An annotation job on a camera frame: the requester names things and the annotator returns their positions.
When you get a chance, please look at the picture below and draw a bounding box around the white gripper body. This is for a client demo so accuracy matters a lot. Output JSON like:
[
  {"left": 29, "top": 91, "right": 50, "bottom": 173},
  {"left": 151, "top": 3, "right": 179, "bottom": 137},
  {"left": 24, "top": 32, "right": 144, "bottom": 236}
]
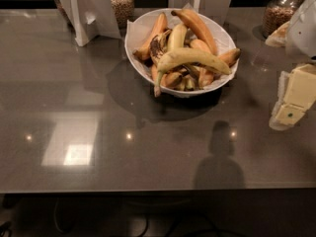
[{"left": 283, "top": 63, "right": 316, "bottom": 110}]

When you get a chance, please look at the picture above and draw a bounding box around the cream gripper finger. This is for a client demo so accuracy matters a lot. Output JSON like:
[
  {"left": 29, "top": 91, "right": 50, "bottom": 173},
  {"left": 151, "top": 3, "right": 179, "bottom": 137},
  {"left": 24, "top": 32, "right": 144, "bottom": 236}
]
[{"left": 269, "top": 71, "right": 306, "bottom": 131}]

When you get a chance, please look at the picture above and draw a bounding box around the yellow-green banana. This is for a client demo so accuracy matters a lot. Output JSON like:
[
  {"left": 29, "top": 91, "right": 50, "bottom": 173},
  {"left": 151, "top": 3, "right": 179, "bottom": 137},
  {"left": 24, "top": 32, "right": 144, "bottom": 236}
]
[{"left": 154, "top": 47, "right": 231, "bottom": 97}]

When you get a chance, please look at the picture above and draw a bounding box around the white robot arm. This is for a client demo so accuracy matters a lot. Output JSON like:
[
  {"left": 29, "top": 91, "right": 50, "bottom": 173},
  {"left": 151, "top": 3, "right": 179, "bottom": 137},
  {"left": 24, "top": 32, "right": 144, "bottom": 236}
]
[{"left": 266, "top": 0, "right": 316, "bottom": 130}]

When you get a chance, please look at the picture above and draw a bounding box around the orange banana at right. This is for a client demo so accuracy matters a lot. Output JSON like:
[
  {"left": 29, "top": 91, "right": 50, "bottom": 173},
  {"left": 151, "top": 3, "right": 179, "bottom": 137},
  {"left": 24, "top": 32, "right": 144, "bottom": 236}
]
[{"left": 219, "top": 48, "right": 241, "bottom": 67}]

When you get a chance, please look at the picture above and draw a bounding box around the long orange banana at back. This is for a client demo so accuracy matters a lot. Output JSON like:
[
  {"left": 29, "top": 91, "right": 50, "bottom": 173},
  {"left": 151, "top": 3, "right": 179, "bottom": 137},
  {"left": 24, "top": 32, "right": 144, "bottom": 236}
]
[{"left": 171, "top": 9, "right": 218, "bottom": 54}]

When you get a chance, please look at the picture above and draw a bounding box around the yellow banana in middle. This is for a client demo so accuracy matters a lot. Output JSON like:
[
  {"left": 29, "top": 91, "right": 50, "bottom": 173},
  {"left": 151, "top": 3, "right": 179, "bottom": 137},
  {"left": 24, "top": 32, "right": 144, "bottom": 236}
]
[{"left": 167, "top": 23, "right": 188, "bottom": 51}]

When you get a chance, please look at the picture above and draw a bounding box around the spotted brown banana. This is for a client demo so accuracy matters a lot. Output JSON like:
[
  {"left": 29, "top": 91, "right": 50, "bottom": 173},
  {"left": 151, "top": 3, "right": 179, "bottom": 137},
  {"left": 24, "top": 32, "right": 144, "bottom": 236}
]
[{"left": 149, "top": 30, "right": 171, "bottom": 65}]

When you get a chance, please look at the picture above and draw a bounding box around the orange banana at left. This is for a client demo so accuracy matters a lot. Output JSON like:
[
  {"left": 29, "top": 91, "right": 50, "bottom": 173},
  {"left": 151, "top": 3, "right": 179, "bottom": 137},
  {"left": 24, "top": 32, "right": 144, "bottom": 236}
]
[{"left": 133, "top": 12, "right": 168, "bottom": 61}]

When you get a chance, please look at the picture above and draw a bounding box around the white bowl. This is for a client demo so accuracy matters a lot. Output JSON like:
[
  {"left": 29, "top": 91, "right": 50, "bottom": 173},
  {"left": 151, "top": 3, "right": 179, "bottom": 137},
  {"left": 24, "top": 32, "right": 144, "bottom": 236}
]
[{"left": 124, "top": 8, "right": 239, "bottom": 98}]

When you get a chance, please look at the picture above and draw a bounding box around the glass jar of grains right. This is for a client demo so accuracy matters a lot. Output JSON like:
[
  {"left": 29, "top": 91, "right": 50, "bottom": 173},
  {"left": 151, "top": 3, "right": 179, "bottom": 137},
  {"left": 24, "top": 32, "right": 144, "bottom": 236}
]
[{"left": 262, "top": 0, "right": 304, "bottom": 38}]

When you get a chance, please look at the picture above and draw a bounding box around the glass jar of grains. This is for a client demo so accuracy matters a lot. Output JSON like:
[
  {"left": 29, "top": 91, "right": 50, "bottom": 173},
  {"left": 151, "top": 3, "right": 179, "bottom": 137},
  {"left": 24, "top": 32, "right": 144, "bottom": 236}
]
[
  {"left": 262, "top": 0, "right": 304, "bottom": 38},
  {"left": 111, "top": 0, "right": 134, "bottom": 29}
]

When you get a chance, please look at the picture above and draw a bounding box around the glass jar of grains left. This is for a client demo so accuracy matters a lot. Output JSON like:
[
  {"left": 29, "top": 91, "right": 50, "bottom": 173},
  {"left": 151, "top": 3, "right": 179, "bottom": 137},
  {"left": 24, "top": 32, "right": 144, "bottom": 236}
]
[{"left": 111, "top": 0, "right": 134, "bottom": 29}]

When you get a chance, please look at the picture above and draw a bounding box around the white paper bag left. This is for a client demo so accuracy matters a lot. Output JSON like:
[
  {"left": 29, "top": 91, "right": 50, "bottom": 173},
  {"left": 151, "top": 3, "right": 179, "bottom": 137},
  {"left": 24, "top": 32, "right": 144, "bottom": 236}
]
[{"left": 60, "top": 0, "right": 120, "bottom": 46}]

